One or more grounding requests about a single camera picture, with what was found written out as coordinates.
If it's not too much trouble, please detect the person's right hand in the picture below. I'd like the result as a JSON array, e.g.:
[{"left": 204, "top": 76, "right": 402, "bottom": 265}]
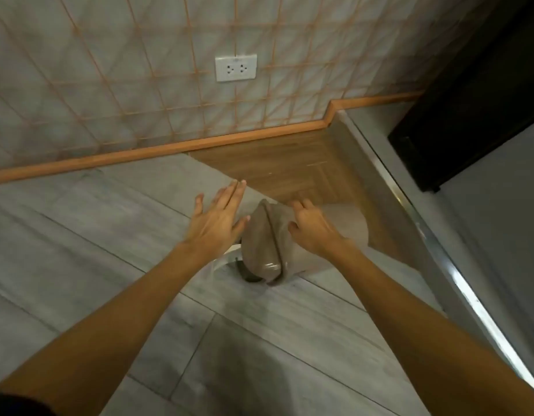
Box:
[{"left": 288, "top": 198, "right": 353, "bottom": 259}]

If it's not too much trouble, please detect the person's left hand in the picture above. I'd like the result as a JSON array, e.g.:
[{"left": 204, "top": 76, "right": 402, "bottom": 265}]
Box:
[{"left": 184, "top": 179, "right": 251, "bottom": 258}]

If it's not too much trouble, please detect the person's left forearm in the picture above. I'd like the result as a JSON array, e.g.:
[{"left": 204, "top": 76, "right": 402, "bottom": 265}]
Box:
[{"left": 0, "top": 242, "right": 228, "bottom": 416}]

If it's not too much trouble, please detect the person's right forearm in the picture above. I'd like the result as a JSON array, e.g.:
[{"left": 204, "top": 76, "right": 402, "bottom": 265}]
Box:
[{"left": 331, "top": 241, "right": 534, "bottom": 416}]

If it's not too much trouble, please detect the beige swing-lid trash bin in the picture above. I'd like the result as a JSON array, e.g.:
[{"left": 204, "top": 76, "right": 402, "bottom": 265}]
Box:
[{"left": 241, "top": 198, "right": 371, "bottom": 286}]

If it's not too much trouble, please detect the orange wooden baseboard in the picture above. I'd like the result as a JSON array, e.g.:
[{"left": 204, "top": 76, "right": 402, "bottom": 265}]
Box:
[{"left": 0, "top": 91, "right": 424, "bottom": 185}]

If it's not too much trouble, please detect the metal floor threshold strip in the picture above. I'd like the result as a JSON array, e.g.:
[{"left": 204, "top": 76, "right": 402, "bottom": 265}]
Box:
[{"left": 336, "top": 110, "right": 534, "bottom": 401}]

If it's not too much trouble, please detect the dark wooden door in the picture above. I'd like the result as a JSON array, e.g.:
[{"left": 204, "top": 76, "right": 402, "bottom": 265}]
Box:
[{"left": 387, "top": 0, "right": 534, "bottom": 194}]

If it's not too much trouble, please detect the black sleeve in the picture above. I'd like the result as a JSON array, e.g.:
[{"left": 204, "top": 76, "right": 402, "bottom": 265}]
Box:
[{"left": 0, "top": 390, "right": 56, "bottom": 416}]

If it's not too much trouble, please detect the white wall power outlet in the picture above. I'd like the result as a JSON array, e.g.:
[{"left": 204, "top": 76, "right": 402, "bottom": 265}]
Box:
[{"left": 215, "top": 54, "right": 258, "bottom": 83}]

